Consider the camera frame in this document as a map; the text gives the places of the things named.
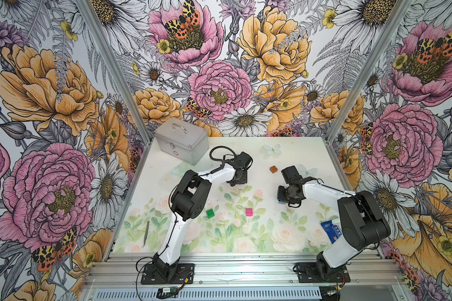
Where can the green lego brick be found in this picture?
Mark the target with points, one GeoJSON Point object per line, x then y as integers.
{"type": "Point", "coordinates": [210, 213]}

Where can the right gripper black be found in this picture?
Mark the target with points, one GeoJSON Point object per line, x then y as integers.
{"type": "Point", "coordinates": [281, 199]}

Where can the silver metal box with handle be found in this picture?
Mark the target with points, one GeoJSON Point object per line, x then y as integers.
{"type": "Point", "coordinates": [182, 140]}

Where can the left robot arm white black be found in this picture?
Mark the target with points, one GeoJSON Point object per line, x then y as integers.
{"type": "Point", "coordinates": [188, 199]}

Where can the aluminium rail frame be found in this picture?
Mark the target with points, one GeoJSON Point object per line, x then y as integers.
{"type": "Point", "coordinates": [243, 269]}

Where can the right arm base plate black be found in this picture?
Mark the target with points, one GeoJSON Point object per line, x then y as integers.
{"type": "Point", "coordinates": [319, 272]}

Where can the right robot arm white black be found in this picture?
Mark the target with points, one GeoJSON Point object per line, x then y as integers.
{"type": "Point", "coordinates": [362, 224]}

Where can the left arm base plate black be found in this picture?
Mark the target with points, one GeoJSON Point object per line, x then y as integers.
{"type": "Point", "coordinates": [182, 272]}

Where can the blue card packet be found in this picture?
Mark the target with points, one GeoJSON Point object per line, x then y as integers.
{"type": "Point", "coordinates": [333, 229]}

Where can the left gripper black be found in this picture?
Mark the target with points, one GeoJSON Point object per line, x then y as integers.
{"type": "Point", "coordinates": [243, 180]}

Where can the small green circuit board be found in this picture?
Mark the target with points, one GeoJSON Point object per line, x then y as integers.
{"type": "Point", "coordinates": [166, 291]}

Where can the orange brown lego brick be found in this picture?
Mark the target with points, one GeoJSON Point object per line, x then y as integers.
{"type": "Point", "coordinates": [273, 169]}

